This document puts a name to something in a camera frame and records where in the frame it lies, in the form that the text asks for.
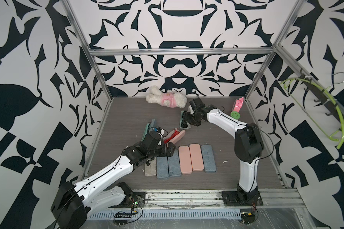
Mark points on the white plush toy pink shirt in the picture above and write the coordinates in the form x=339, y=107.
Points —
x=169, y=99

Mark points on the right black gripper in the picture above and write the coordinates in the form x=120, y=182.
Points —
x=196, y=123

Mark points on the black wall hook rail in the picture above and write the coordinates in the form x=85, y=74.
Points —
x=321, y=97

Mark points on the pink case brown glasses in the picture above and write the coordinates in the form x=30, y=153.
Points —
x=185, y=160

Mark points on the black connector box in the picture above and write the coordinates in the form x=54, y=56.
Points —
x=248, y=218

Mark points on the black usb hub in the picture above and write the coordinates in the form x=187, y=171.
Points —
x=122, y=217

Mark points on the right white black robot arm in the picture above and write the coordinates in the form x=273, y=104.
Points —
x=248, y=145

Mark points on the grey case tortoise sunglasses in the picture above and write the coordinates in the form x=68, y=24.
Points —
x=162, y=167

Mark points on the pink case purple glasses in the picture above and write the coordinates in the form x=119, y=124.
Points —
x=196, y=157

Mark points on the beige case yellow glasses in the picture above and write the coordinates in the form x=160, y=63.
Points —
x=151, y=169

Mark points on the grey case black sunglasses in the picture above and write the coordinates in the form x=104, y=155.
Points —
x=183, y=124

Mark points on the pink case red glasses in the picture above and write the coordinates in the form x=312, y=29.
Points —
x=174, y=136

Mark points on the grey case gold glasses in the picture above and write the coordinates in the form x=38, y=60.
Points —
x=208, y=159

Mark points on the pink bottle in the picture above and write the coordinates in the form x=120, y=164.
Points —
x=238, y=105

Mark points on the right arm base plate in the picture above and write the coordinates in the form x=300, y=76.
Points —
x=241, y=198

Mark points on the grey case white sunglasses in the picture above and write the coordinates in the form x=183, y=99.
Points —
x=174, y=165

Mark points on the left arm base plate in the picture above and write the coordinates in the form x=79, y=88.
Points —
x=137, y=198

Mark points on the green clothes hanger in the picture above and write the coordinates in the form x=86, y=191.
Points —
x=319, y=105

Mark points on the green lidded jar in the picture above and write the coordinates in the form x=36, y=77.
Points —
x=235, y=115

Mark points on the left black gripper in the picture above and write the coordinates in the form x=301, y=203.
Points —
x=164, y=153

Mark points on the grey case far left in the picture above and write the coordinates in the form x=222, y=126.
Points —
x=149, y=126

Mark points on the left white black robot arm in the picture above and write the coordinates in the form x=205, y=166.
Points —
x=74, y=203

